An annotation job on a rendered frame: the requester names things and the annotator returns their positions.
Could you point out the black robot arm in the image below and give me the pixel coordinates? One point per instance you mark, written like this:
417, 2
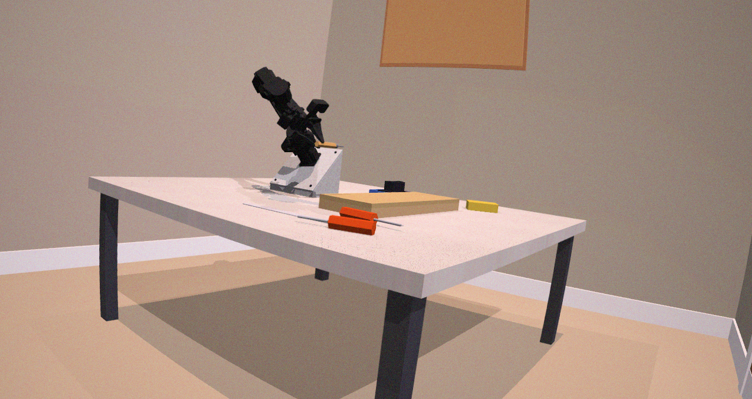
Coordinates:
278, 92

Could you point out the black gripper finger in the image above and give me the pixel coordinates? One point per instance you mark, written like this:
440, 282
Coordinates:
305, 137
315, 126

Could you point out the wooden-handled awl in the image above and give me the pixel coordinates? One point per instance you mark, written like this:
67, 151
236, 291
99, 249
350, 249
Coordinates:
326, 145

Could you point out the orange-handled awl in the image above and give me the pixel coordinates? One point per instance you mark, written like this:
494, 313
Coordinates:
363, 215
347, 224

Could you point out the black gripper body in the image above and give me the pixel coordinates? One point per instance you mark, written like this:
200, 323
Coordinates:
298, 123

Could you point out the yellow block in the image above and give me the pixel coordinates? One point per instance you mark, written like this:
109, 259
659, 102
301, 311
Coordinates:
482, 206

